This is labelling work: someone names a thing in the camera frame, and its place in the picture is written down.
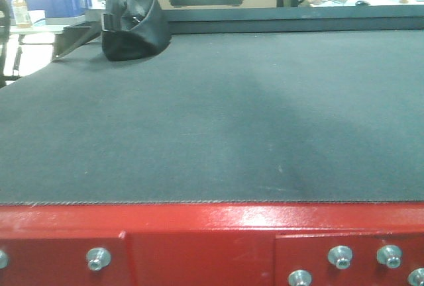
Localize black conveyor belt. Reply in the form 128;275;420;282
1;30;423;205

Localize black fabric bag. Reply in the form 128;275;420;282
54;0;172;61

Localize steel bolt lower centre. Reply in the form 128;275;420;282
287;269;313;286

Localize steel bolt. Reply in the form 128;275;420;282
86;248;112;271
327;246;353;269
0;250;9;269
287;269;313;286
376;245;403;269
407;267;424;286

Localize steel bolt centre right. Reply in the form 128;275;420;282
327;246;353;269

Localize white side table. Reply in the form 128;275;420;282
5;24;66;81

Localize white paper cup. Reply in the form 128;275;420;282
28;10;46;24

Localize orange drink bottle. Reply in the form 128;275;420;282
12;0;32;28

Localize steel bolt far left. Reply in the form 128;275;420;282
0;250;9;269

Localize steel bolt lower right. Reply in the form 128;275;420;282
407;267;424;286

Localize red conveyor frame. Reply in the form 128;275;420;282
1;203;423;285

